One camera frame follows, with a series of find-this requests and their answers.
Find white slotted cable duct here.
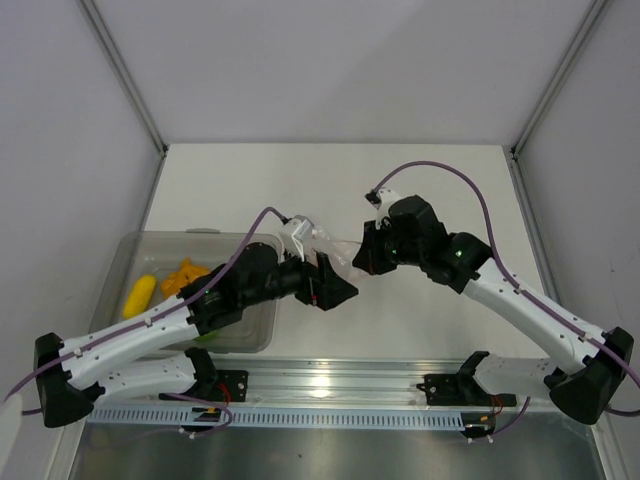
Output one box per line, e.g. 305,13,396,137
88,404,465,431

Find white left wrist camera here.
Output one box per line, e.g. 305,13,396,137
279,215,315,261

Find left aluminium frame post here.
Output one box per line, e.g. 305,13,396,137
78,0,168,157

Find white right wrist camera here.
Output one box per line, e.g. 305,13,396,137
365,186,402,230

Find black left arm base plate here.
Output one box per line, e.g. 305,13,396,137
211,370,249,403

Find clear grey plastic bin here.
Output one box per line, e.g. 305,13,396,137
89,229,277,354

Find orange toy food piece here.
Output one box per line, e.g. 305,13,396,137
160,257,210,299

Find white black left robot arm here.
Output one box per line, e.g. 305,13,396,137
34,243,358,428

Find yellow toy fruit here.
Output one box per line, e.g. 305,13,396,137
122,275,157,320

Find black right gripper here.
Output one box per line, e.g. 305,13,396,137
353,217,425,276

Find green toy lime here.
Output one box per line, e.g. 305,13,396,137
194,330,219,343

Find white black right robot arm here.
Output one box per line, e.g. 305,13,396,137
352,188,634,425

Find right aluminium frame post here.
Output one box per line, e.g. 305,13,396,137
510,0,613,161

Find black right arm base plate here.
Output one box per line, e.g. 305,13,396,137
416,374,517,407

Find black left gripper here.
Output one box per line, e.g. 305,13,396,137
241,240,356,310

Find clear pink zip top bag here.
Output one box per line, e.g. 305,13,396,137
304,225,367,284

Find aluminium frame post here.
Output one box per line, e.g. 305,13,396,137
78,0,168,157
510,0,613,161

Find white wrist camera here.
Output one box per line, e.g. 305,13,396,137
279,215,315,261
365,186,402,230

